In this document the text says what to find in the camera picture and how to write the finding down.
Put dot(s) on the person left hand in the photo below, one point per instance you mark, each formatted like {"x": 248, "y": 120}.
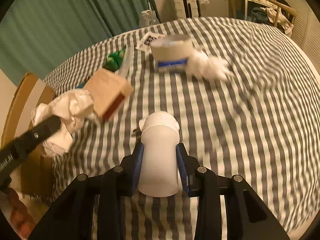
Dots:
{"x": 20, "y": 219}

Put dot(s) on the green snack packet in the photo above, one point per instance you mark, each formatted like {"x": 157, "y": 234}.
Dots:
{"x": 114, "y": 60}

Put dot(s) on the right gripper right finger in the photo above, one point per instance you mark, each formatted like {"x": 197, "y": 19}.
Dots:
{"x": 248, "y": 217}

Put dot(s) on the white blue paper cup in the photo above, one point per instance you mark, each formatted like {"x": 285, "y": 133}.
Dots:
{"x": 171, "y": 53}

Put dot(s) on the large cardboard box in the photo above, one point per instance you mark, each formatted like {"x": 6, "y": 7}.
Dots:
{"x": 34, "y": 176}

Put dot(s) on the green curtain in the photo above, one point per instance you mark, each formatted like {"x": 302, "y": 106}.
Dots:
{"x": 38, "y": 35}

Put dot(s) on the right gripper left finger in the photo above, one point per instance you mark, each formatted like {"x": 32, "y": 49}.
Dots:
{"x": 71, "y": 215}

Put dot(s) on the checkered bed sheet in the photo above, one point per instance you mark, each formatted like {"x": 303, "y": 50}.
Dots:
{"x": 262, "y": 124}

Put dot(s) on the black white patterned packet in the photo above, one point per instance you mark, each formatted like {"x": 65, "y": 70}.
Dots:
{"x": 144, "y": 44}

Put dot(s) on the white tissue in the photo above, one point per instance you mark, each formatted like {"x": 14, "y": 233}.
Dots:
{"x": 211, "y": 68}
{"x": 72, "y": 108}

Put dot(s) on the small brown cardboard box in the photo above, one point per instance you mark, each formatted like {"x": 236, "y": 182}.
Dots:
{"x": 109, "y": 91}

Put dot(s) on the white plastic bottle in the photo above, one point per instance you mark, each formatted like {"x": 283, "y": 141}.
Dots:
{"x": 158, "y": 173}

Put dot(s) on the clear water jug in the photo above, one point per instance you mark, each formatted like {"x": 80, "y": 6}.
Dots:
{"x": 148, "y": 18}

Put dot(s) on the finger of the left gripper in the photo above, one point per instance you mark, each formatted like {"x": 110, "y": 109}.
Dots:
{"x": 17, "y": 151}

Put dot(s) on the white suitcase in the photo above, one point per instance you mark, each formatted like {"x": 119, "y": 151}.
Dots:
{"x": 185, "y": 8}

